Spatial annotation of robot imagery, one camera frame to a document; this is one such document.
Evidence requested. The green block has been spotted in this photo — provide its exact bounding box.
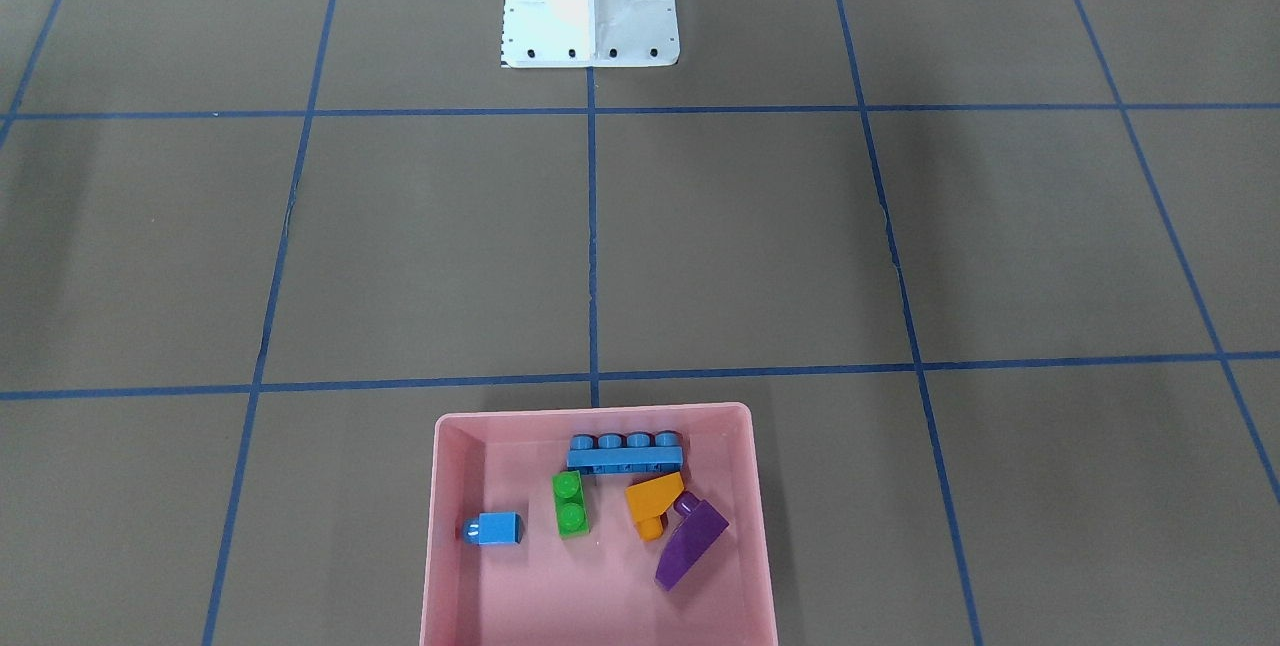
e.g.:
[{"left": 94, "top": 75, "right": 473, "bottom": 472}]
[{"left": 550, "top": 469, "right": 590, "bottom": 539}]

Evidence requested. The purple sloped block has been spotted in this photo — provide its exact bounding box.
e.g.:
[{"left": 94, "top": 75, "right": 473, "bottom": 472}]
[{"left": 655, "top": 490, "right": 730, "bottom": 592}]

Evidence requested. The orange block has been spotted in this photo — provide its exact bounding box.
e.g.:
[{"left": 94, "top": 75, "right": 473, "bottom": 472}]
[{"left": 623, "top": 472, "right": 685, "bottom": 542}]

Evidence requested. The long blue block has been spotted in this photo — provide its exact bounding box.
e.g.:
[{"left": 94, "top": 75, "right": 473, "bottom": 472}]
[{"left": 564, "top": 431, "right": 685, "bottom": 476}]

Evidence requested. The small blue block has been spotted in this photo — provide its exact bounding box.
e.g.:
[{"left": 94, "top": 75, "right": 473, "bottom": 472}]
[{"left": 460, "top": 510, "right": 524, "bottom": 548}]

